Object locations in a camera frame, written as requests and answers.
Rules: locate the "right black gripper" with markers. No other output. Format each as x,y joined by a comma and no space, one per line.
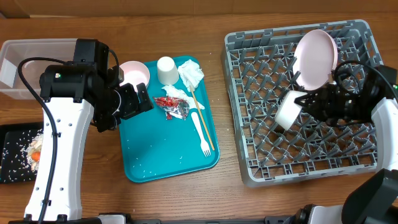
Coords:
320,108

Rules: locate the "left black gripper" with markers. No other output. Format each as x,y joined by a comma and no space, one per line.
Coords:
132,107

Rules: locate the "white bowl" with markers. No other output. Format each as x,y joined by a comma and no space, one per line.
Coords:
288,110

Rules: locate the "pink bowl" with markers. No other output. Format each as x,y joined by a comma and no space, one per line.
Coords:
135,73

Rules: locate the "large pink plate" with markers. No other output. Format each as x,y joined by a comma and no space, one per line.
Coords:
316,56

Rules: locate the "orange carrot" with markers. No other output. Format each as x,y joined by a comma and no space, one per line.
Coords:
35,156

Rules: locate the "rice and peanut shells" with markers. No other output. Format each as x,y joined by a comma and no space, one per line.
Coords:
31,152

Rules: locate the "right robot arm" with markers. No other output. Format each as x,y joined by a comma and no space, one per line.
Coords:
373,201

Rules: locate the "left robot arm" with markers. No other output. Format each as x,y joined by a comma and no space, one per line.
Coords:
75,95

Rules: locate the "grey dishwasher rack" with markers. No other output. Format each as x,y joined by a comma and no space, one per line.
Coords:
258,74

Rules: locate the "black waste tray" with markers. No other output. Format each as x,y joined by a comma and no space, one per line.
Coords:
18,127

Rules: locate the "torn white tissue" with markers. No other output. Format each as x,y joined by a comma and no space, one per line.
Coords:
171,91

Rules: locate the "red snack wrapper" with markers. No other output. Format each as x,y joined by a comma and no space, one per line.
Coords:
173,107

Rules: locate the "white paper cup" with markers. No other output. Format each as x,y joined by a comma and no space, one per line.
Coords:
167,72

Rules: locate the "teal plastic serving tray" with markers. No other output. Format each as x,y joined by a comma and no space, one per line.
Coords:
156,148

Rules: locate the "crumpled white napkin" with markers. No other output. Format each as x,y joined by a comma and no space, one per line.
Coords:
191,74

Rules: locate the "wooden chopstick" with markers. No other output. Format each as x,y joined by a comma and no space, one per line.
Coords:
202,119

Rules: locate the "white plastic fork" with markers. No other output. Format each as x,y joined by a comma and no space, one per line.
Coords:
203,143

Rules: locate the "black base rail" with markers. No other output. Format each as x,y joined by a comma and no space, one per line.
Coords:
129,219

